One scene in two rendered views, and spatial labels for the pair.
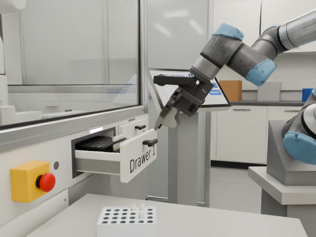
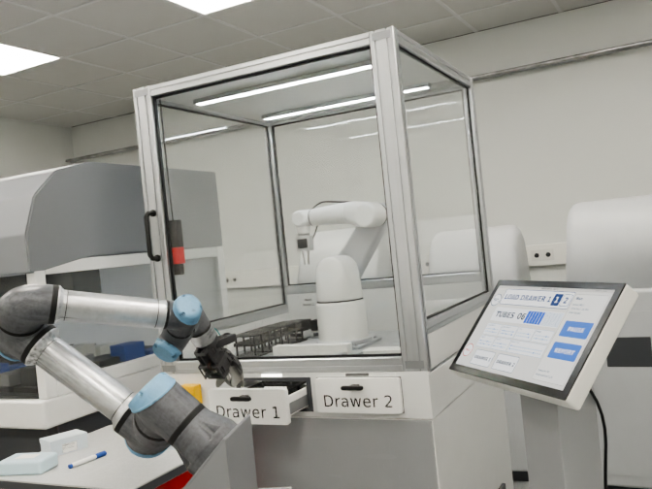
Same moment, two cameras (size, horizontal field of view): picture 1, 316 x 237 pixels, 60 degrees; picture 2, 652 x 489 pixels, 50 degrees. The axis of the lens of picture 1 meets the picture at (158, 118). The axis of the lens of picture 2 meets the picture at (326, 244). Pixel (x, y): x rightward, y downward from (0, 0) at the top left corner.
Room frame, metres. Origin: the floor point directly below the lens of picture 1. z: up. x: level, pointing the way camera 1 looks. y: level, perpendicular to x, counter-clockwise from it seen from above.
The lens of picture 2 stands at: (1.53, -2.07, 1.36)
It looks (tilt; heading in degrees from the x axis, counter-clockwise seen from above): 0 degrees down; 100
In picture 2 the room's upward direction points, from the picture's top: 6 degrees counter-clockwise
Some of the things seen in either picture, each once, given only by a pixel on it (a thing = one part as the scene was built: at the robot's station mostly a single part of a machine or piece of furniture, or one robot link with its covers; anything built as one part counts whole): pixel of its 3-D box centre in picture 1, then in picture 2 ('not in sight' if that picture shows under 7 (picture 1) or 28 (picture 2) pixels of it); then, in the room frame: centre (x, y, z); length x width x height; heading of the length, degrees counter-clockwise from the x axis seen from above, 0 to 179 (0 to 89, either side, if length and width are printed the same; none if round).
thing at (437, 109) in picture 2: not in sight; (446, 186); (1.54, 0.51, 1.52); 0.87 x 0.01 x 0.86; 74
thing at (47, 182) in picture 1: (45, 182); not in sight; (0.57, 0.24, 0.88); 0.04 x 0.03 x 0.04; 164
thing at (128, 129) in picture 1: (133, 134); (357, 395); (1.20, 0.11, 0.87); 0.29 x 0.02 x 0.11; 164
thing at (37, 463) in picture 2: not in sight; (28, 463); (0.20, -0.13, 0.78); 0.15 x 0.10 x 0.04; 177
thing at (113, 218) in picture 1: (128, 222); not in sight; (0.58, 0.07, 0.78); 0.12 x 0.08 x 0.04; 92
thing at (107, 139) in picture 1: (85, 149); (279, 392); (0.91, 0.25, 0.87); 0.22 x 0.18 x 0.06; 74
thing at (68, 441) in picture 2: not in sight; (64, 442); (0.20, 0.06, 0.79); 0.13 x 0.09 x 0.05; 54
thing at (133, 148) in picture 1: (141, 152); (247, 406); (0.86, 0.05, 0.87); 0.29 x 0.02 x 0.11; 164
